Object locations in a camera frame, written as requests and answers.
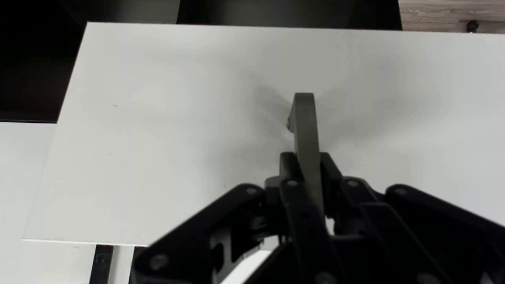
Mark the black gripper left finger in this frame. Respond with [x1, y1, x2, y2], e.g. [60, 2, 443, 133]
[132, 154, 342, 284]

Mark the white drawer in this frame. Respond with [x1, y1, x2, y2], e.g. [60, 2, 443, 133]
[0, 24, 505, 284]

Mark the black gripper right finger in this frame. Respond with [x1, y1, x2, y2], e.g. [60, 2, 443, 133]
[320, 154, 505, 284]

